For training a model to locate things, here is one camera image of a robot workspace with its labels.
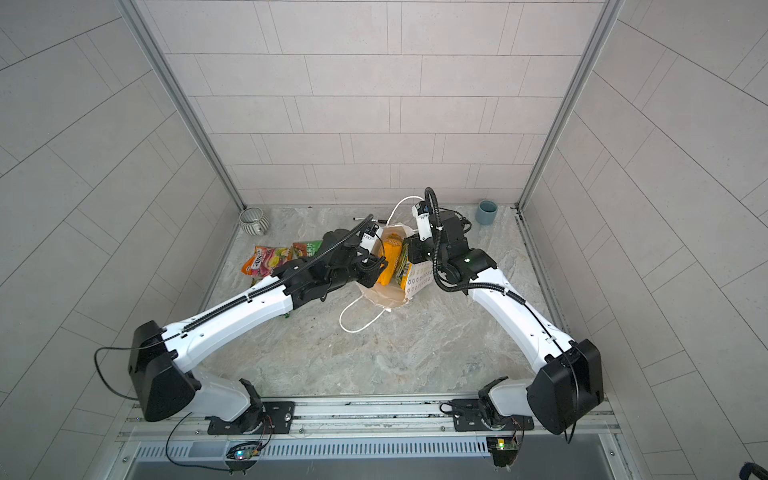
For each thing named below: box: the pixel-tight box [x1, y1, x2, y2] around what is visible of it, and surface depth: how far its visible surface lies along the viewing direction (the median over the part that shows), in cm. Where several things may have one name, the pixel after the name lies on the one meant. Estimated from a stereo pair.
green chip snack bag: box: [292, 240, 323, 259], surface depth 101 cm
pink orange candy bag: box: [241, 245, 294, 277], surface depth 101 cm
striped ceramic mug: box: [238, 207, 270, 236], surface depth 104 cm
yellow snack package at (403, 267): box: [394, 242, 413, 290], surface depth 88 cm
